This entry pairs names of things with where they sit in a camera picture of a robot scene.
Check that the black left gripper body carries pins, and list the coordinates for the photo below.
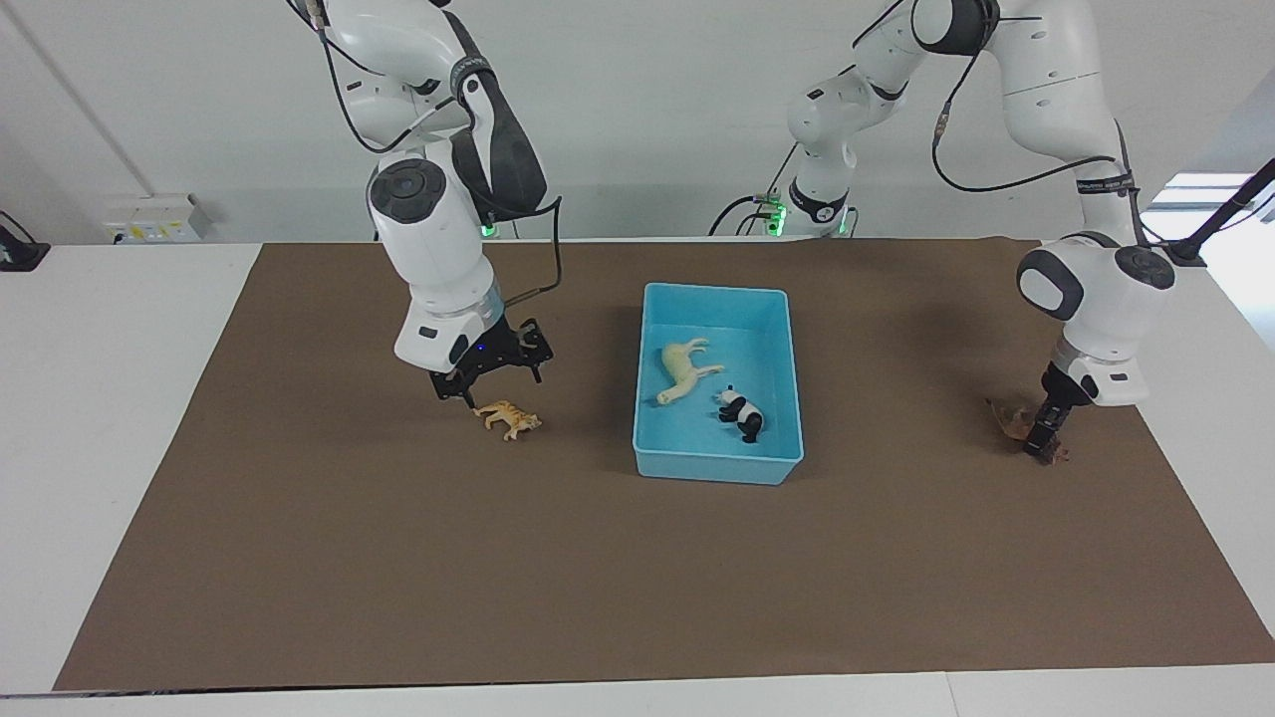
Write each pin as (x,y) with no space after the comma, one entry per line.
(1061,393)

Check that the light blue storage box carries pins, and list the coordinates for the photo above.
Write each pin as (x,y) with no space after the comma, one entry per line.
(697,448)

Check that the brown table mat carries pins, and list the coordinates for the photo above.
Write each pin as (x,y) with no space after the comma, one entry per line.
(498,558)

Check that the black camera stand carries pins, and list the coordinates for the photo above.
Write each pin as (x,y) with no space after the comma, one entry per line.
(1215,219)

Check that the black table clamp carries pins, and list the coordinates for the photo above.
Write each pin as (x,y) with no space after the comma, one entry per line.
(18,254)

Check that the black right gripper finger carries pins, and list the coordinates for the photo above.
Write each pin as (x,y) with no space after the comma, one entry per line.
(538,371)
(456,391)

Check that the cream horse toy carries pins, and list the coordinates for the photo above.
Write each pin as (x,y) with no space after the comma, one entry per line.
(682,368)

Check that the brown lion toy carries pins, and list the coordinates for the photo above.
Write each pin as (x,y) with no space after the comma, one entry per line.
(1011,420)

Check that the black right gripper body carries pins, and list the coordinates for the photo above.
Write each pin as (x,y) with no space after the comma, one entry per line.
(498,349)

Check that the white wall socket box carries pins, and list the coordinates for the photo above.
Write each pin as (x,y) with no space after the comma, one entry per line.
(157,219)

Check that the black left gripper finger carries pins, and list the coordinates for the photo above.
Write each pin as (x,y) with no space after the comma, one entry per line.
(1053,438)
(1036,436)

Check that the orange striped tiger toy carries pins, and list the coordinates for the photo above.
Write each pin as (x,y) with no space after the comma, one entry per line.
(506,415)

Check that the black white panda toy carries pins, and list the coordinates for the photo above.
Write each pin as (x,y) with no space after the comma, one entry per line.
(745,413)

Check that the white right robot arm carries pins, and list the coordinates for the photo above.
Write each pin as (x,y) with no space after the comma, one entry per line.
(438,249)

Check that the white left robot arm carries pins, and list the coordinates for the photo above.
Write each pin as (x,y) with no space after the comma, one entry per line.
(1106,309)

